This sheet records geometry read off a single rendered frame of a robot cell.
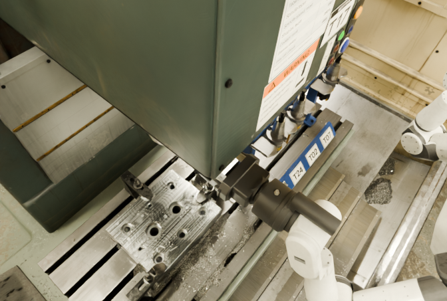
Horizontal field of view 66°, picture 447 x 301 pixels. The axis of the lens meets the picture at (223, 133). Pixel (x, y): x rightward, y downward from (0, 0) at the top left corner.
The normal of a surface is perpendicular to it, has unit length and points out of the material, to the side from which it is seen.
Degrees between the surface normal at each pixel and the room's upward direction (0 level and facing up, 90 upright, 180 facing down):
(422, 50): 90
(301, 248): 82
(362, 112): 24
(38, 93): 90
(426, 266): 0
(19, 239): 0
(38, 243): 0
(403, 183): 17
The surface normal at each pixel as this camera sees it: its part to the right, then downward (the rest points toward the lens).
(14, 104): 0.77, 0.54
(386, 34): -0.64, 0.60
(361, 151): -0.22, -0.30
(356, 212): 0.14, -0.67
